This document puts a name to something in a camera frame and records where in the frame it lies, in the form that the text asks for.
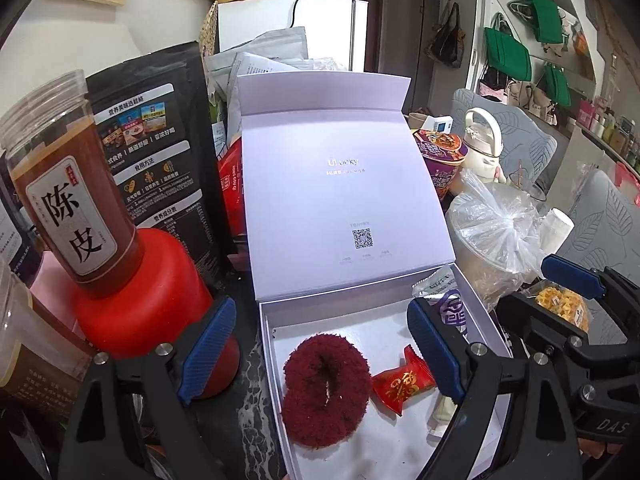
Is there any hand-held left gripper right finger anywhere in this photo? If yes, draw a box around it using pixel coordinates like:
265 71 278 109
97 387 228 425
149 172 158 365
406 297 583 480

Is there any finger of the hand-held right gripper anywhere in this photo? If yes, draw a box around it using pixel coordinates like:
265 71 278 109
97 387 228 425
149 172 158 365
497 291 597 387
541 254 640 311

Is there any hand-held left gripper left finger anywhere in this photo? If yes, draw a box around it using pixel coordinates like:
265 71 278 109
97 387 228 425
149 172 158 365
57 295 238 480

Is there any purple white snack packet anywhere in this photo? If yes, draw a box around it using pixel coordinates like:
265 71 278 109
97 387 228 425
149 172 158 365
412 266 471 336

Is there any red gold candy packet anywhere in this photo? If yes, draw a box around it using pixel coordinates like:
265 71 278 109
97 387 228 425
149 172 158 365
371 344 437 417

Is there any cream squeeze tube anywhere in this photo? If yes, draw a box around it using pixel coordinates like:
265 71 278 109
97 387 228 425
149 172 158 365
426 392 463 443

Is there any dark red fuzzy scrunchie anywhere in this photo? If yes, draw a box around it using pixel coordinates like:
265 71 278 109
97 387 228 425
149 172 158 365
281 332 373 448

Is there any white gift box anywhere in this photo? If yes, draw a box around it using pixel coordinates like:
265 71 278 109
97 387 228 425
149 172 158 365
236 72 516 480

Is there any yellow waffle cookie bag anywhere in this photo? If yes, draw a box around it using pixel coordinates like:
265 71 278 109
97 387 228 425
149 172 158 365
530 282 593 333

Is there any grey covered dining chair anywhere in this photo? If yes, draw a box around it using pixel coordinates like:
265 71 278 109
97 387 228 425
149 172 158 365
555 170 640 281
450 88 558 186

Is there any red canister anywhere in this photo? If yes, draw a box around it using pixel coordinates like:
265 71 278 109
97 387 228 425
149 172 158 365
75 227 241 401

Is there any clear plastic bag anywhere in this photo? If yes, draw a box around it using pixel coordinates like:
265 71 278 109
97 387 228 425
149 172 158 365
445 167 551 311

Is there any pink plastic bag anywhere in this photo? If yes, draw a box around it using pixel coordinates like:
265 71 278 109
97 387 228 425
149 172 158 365
612 165 640 206

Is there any clear glass cup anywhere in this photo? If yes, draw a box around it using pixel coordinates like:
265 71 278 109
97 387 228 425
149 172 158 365
505 160 548 201

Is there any row of cosmetic bottles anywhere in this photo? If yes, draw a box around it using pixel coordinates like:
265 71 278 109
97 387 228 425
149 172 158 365
577 100 640 166

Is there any cream thermos bottle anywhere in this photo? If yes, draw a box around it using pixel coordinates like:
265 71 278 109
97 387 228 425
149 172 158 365
462 107 503 183

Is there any red snack packet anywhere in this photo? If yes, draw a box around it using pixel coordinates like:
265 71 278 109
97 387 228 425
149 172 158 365
217 140 251 261

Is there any purple instant noodle cup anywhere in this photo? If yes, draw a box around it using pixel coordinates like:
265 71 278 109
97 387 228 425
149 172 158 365
411 128 470 201

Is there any cluster of clear spice jars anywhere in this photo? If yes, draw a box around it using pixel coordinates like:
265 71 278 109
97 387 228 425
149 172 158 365
0 150 96 411

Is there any green tote bag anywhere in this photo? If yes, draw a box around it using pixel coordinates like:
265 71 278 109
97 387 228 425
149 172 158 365
525 0 565 45
542 62 572 107
484 27 532 81

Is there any clear jar with label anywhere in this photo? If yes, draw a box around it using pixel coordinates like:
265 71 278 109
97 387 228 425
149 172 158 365
0 69 143 301

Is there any black printed pouch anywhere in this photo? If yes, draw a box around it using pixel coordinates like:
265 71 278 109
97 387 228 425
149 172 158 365
85 40 236 286

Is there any black handbag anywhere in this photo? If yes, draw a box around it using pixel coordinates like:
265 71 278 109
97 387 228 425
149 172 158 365
425 2 465 68

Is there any grey foil pouch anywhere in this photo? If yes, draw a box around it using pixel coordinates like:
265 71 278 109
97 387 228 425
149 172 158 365
205 51 301 126
250 26 308 61

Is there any brown door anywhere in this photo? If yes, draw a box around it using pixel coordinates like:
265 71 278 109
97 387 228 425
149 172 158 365
352 0 386 73

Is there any woven straw mat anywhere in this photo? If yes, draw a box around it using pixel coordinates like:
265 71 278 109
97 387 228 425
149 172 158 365
198 2 219 56

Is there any white fridge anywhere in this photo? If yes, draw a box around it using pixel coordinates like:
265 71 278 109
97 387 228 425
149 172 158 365
216 0 371 73

